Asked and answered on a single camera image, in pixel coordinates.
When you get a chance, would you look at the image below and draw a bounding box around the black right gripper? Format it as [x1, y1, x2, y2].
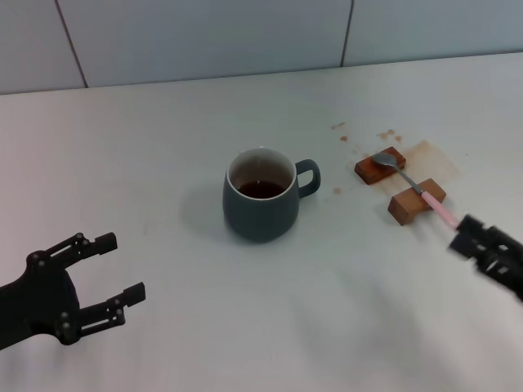
[447, 212, 523, 304]

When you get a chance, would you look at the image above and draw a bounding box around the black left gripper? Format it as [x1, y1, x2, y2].
[0, 231, 147, 353]

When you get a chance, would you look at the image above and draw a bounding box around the pink handled metal spoon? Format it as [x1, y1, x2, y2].
[370, 152, 461, 229]

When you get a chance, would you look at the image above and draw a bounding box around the dark grey ceramic cup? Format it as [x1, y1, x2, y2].
[221, 145, 322, 245]

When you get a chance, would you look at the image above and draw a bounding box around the notched light wooden block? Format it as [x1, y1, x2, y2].
[387, 178, 448, 227]

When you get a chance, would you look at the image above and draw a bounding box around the flat reddish wooden block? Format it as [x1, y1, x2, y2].
[353, 146, 409, 187]

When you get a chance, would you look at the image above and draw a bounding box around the dark brown coffee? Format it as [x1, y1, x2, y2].
[236, 180, 289, 200]

